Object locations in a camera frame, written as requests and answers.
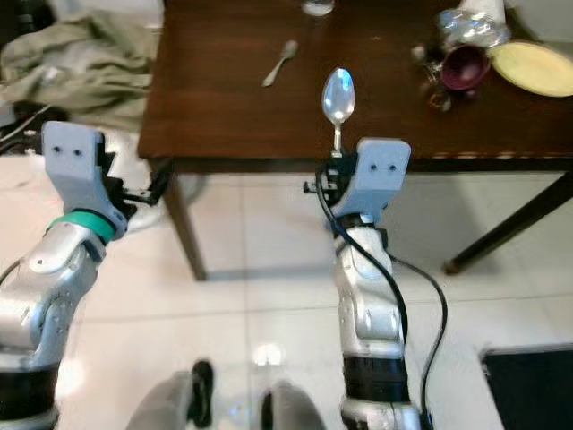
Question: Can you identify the silver metal spoon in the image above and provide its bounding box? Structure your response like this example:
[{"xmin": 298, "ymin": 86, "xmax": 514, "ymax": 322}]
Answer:
[
  {"xmin": 322, "ymin": 68, "xmax": 356, "ymax": 158},
  {"xmin": 261, "ymin": 39, "xmax": 299, "ymax": 89}
]

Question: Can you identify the olive green woven cloth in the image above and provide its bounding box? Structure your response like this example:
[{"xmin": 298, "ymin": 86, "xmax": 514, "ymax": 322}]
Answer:
[{"xmin": 0, "ymin": 20, "xmax": 153, "ymax": 135}]

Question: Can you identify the grey right robot leg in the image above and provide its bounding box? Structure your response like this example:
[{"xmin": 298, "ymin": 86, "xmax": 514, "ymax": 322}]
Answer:
[{"xmin": 260, "ymin": 381, "xmax": 341, "ymax": 430}]

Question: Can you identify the grey left robot leg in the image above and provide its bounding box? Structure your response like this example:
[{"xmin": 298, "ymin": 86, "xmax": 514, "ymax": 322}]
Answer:
[{"xmin": 125, "ymin": 360, "xmax": 214, "ymax": 430}]

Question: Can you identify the grey robot leg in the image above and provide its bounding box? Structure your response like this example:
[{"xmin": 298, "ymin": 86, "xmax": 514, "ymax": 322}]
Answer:
[
  {"xmin": 125, "ymin": 360, "xmax": 214, "ymax": 430},
  {"xmin": 260, "ymin": 381, "xmax": 341, "ymax": 430}
]

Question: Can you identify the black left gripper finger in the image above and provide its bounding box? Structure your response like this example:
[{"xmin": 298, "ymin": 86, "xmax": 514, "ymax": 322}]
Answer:
[{"xmin": 141, "ymin": 159, "xmax": 176, "ymax": 205}]

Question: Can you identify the dark wood table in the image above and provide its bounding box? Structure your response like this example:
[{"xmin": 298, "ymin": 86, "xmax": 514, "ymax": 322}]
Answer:
[{"xmin": 137, "ymin": 0, "xmax": 573, "ymax": 283}]

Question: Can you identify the white plastic bag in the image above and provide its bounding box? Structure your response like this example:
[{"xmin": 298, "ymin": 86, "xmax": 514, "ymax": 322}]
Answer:
[{"xmin": 112, "ymin": 134, "xmax": 207, "ymax": 236}]

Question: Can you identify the shiny silver container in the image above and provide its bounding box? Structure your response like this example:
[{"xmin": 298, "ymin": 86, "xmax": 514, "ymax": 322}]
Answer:
[{"xmin": 437, "ymin": 9, "xmax": 511, "ymax": 50}]

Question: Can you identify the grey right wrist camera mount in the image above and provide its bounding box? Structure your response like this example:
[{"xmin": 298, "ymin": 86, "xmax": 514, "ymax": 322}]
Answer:
[{"xmin": 340, "ymin": 139, "xmax": 411, "ymax": 220}]

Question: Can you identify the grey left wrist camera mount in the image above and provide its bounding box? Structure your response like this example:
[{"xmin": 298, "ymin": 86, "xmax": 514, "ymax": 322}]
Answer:
[{"xmin": 40, "ymin": 121, "xmax": 126, "ymax": 225}]

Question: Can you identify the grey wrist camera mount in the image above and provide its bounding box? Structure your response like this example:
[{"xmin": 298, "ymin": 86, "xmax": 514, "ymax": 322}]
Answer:
[
  {"xmin": 340, "ymin": 139, "xmax": 411, "ymax": 220},
  {"xmin": 40, "ymin": 121, "xmax": 126, "ymax": 225}
]

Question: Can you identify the dark purple cup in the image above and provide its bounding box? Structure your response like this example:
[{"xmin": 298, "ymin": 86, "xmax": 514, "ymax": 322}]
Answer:
[{"xmin": 428, "ymin": 45, "xmax": 493, "ymax": 113}]

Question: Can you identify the black floor mat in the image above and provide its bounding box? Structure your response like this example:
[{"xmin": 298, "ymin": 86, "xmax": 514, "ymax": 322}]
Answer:
[{"xmin": 482, "ymin": 345, "xmax": 573, "ymax": 430}]

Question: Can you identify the pale yellow plate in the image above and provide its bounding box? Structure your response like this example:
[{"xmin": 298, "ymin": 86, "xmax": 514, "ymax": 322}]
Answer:
[{"xmin": 490, "ymin": 40, "xmax": 573, "ymax": 98}]

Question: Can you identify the black chair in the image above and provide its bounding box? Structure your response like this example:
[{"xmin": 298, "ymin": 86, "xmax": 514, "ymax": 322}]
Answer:
[{"xmin": 0, "ymin": 0, "xmax": 46, "ymax": 41}]

